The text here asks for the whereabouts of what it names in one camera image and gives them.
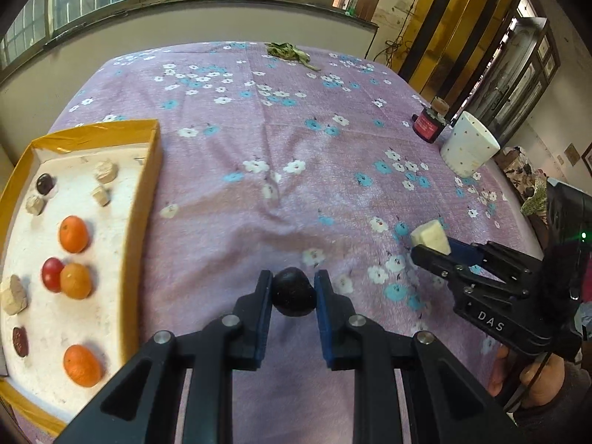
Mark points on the dark red date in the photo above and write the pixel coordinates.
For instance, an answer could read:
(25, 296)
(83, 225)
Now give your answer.
(21, 342)

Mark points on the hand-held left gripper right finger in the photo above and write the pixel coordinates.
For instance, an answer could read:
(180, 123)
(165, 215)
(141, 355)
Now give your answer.
(325, 333)

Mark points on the white dotted cup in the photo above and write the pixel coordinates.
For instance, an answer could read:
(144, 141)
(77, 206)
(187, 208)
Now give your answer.
(469, 145)

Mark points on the orange tangerine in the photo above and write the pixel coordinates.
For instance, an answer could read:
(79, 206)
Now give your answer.
(73, 234)
(82, 365)
(76, 282)

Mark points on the red tomato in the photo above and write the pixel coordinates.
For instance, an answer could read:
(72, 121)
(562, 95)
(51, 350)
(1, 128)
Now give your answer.
(51, 275)

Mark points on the small beige corn cob piece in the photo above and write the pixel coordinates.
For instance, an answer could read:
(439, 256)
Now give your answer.
(101, 196)

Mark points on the person's right hand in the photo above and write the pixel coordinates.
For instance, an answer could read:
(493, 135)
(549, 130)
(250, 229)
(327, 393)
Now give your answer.
(545, 381)

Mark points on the green leafy sprig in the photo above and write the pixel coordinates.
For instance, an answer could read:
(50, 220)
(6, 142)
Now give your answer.
(289, 52)

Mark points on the red labelled dark jar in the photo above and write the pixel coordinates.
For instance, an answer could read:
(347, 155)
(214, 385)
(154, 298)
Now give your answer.
(428, 125)

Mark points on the dark purple plum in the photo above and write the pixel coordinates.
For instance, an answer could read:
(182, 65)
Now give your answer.
(294, 292)
(45, 183)

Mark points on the patterned cloth pile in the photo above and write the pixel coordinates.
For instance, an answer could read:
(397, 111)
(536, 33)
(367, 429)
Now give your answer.
(527, 180)

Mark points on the pale cheese wedge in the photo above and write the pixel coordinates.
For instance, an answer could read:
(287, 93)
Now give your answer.
(431, 238)

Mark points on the green bottle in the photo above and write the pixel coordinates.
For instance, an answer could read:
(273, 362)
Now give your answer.
(355, 2)

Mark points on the small brown cap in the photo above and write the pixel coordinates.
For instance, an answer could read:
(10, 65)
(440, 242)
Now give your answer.
(440, 105)

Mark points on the large beige corn cob piece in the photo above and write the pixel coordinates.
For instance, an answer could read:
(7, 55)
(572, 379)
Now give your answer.
(14, 296)

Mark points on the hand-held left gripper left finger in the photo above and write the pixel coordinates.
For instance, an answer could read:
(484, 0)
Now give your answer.
(263, 333)

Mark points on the golden folding panel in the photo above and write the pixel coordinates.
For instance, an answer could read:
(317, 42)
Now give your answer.
(453, 23)

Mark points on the dark wooden glass cabinet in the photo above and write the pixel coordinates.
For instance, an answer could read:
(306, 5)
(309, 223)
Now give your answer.
(518, 78)

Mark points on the purple floral cloth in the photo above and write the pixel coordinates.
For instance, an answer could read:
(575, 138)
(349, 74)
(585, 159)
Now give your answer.
(277, 148)

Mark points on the person's right forearm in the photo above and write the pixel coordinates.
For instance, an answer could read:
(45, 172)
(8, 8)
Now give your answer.
(564, 418)

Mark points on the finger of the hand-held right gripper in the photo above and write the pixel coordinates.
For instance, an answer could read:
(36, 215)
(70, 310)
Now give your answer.
(439, 263)
(467, 252)

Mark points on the yellow cardboard box tray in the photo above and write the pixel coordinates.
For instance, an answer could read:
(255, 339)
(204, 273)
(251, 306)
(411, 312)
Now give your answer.
(115, 240)

